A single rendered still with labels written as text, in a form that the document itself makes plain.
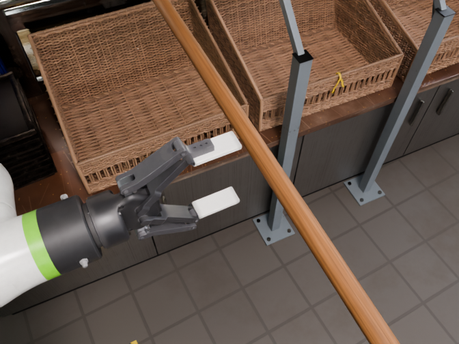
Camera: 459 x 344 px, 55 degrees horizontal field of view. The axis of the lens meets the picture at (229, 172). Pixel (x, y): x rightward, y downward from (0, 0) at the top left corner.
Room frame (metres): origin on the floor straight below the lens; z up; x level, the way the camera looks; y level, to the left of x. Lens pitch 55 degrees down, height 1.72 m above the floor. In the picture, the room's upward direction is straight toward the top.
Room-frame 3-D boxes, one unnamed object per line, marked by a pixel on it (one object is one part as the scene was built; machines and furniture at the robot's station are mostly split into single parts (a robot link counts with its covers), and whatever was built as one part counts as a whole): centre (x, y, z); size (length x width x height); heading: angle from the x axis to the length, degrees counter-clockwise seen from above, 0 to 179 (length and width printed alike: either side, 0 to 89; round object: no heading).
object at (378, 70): (1.30, -0.26, 0.72); 0.56 x 0.49 x 0.28; 114
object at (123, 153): (1.05, 0.29, 0.72); 0.56 x 0.49 x 0.28; 116
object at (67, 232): (0.27, 0.21, 1.20); 0.12 x 0.06 x 0.09; 26
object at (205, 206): (0.36, 0.02, 1.13); 0.07 x 0.03 x 0.01; 116
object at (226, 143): (0.36, 0.02, 1.27); 0.07 x 0.03 x 0.01; 116
